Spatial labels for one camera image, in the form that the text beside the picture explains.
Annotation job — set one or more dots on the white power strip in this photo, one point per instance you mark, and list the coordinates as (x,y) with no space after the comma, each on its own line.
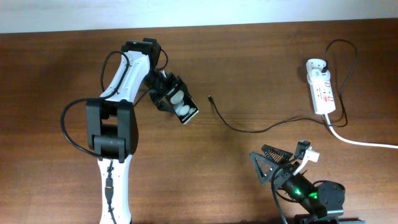
(321,92)

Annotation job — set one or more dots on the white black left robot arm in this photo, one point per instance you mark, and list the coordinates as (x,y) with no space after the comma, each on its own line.
(111,121)

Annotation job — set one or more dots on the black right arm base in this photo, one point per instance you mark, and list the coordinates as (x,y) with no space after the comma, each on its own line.
(324,204)

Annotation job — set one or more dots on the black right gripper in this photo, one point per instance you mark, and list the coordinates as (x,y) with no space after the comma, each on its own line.
(282,176)

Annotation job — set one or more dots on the black smartphone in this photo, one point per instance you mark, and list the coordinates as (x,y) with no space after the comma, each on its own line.
(182,104)

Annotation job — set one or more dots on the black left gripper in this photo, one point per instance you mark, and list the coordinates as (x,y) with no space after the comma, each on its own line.
(161,103)

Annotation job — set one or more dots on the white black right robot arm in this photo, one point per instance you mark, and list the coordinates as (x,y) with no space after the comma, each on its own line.
(294,186)

